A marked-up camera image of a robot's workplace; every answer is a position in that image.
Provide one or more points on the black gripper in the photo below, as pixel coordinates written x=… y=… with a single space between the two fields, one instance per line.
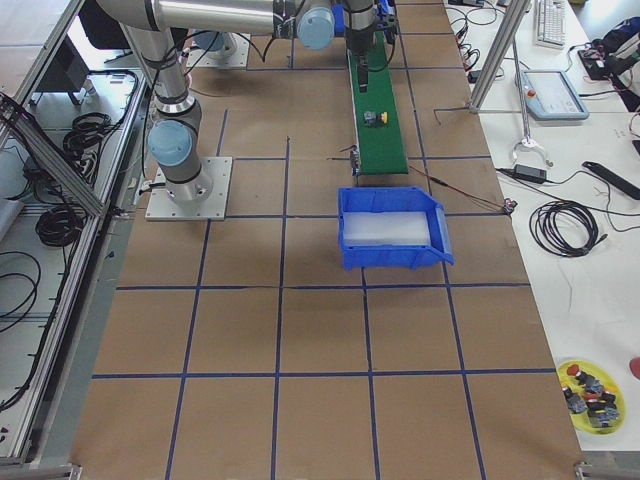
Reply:
x=359 y=41

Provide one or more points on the yellow push button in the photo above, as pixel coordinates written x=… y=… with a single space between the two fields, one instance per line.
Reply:
x=375 y=119

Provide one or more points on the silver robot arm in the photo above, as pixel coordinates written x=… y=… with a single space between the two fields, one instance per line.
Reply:
x=215 y=44
x=148 y=25

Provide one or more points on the yellow plate of buttons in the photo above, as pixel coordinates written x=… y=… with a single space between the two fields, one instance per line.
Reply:
x=594 y=400

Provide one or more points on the green conveyor belt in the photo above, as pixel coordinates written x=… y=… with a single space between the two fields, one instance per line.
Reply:
x=381 y=150

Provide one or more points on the blue bin on left side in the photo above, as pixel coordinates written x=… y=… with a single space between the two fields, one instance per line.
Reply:
x=387 y=22

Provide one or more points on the blue bin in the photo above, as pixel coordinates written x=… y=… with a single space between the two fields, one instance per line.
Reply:
x=395 y=199
x=387 y=22

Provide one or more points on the blue bin on right side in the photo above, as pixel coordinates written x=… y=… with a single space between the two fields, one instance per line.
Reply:
x=395 y=199

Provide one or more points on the white foam pad right bin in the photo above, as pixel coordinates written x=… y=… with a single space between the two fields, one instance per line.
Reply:
x=385 y=228

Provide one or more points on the teach pendant tablet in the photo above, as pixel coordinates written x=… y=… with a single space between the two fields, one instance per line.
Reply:
x=549 y=96

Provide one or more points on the white keyboard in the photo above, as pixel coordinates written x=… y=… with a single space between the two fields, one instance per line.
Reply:
x=549 y=23

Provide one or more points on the black power adapter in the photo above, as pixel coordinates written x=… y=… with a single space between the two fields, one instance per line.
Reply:
x=529 y=174

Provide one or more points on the black flat tool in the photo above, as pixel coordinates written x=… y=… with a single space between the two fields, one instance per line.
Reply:
x=613 y=179

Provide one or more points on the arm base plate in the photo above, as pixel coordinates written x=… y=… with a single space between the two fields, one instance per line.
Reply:
x=238 y=60
x=203 y=198

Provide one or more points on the aluminium frame post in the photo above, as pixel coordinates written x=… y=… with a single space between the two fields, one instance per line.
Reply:
x=501 y=43

